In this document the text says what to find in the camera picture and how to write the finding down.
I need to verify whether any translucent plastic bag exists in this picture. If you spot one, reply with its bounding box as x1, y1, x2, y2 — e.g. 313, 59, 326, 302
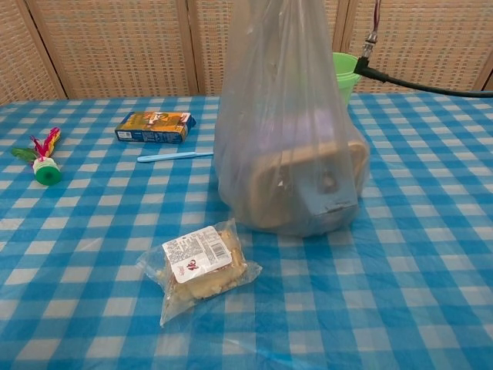
213, 0, 371, 238

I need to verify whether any blue-grey object in bag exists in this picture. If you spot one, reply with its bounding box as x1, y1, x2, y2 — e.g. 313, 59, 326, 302
302, 153, 358, 237

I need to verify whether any blue white checkered tablecloth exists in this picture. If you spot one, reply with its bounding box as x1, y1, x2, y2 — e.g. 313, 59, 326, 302
0, 90, 493, 370

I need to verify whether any light blue toothbrush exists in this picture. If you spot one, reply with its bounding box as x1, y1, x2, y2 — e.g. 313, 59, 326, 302
136, 151, 215, 163

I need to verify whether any clear packet of snack cake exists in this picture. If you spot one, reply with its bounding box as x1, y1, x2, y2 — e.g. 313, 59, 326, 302
135, 218, 263, 328

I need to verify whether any orange blue cardboard box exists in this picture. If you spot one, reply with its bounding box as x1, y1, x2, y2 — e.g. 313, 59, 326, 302
114, 111, 197, 145

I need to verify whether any green plastic bucket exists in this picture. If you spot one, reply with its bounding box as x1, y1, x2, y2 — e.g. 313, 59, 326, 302
332, 52, 364, 107

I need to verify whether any woven bamboo folding screen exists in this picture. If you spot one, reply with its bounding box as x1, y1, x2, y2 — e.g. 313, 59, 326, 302
0, 0, 493, 106

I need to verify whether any colourful feather shuttlecock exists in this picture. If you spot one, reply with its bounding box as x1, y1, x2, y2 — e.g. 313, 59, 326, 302
10, 126, 63, 187

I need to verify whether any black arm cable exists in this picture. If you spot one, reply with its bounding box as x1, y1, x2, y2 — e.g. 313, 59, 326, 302
353, 0, 493, 98

